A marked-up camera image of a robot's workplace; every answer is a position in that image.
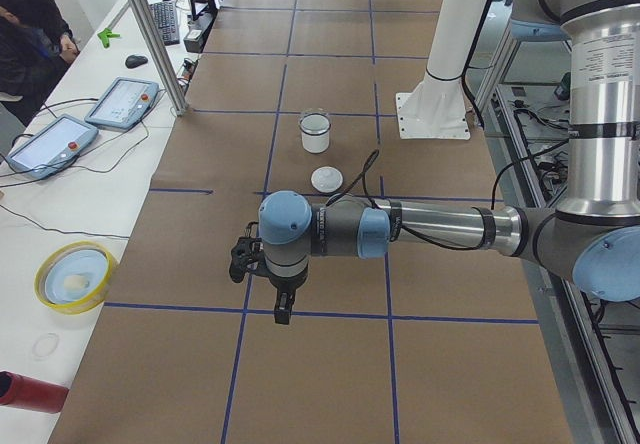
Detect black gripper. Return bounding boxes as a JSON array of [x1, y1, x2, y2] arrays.
[[269, 271, 307, 325]]

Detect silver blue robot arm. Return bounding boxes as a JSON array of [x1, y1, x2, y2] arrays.
[[255, 0, 639, 324]]

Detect white ceramic lid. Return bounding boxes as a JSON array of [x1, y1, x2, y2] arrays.
[[310, 166, 344, 194]]

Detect white enamel mug blue rim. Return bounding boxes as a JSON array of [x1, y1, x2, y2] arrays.
[[299, 112, 331, 154]]

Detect yellow tape roll with plate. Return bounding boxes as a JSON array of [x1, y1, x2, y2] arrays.
[[34, 241, 118, 315]]

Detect far teach pendant tablet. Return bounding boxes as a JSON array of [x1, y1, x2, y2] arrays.
[[84, 77, 159, 130]]

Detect teach pendant tablet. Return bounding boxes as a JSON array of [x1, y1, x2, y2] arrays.
[[6, 114, 98, 179], [84, 77, 159, 130]]

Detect near teach pendant tablet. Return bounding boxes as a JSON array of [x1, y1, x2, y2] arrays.
[[6, 114, 98, 179]]

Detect red cylinder bottle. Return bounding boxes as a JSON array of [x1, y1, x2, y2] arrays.
[[1, 371, 69, 414]]

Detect black computer mouse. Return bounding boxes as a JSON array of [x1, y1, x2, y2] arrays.
[[124, 55, 148, 69]]

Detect black keyboard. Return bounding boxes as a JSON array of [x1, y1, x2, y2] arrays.
[[149, 1, 180, 45]]

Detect green plastic clamp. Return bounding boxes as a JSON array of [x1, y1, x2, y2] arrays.
[[97, 28, 121, 49]]

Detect seated person in black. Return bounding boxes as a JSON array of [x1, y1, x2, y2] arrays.
[[1, 0, 79, 125]]

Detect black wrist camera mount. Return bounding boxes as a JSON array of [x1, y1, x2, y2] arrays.
[[229, 236, 268, 283]]

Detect white camera stand pole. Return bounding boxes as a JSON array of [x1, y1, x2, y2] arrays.
[[396, 0, 491, 140]]

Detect aluminium frame post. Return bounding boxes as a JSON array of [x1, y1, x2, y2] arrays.
[[128, 0, 188, 116]]

